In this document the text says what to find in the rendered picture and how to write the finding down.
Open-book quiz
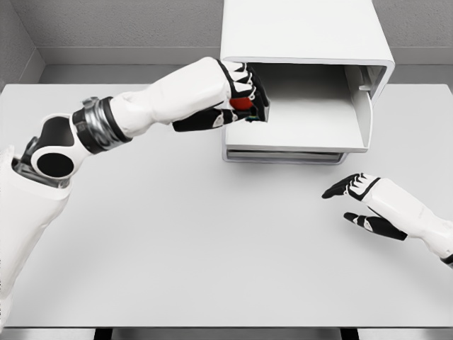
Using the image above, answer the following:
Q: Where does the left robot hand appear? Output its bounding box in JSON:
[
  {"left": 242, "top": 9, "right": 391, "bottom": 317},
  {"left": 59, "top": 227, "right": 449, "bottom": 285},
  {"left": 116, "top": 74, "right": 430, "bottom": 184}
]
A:
[{"left": 171, "top": 56, "right": 272, "bottom": 134}]

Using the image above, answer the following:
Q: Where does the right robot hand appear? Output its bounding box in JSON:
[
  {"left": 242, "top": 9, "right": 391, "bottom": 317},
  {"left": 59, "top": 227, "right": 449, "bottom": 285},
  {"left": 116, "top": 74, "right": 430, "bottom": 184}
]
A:
[{"left": 321, "top": 172, "right": 424, "bottom": 242}]

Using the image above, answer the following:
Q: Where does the red load switch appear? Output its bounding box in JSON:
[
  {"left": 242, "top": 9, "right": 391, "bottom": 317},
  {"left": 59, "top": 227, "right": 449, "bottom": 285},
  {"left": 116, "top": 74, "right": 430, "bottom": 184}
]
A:
[{"left": 229, "top": 96, "right": 263, "bottom": 124}]

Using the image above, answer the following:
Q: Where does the white cabinet drawer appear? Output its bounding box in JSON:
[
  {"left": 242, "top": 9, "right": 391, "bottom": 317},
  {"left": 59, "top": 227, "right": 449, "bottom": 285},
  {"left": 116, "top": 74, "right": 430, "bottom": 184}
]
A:
[{"left": 222, "top": 62, "right": 373, "bottom": 154}]

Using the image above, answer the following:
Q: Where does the white tabletop storage cabinet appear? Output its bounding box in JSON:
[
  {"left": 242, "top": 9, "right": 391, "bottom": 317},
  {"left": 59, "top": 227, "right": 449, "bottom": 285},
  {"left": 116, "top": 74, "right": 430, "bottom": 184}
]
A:
[{"left": 219, "top": 0, "right": 396, "bottom": 165}]

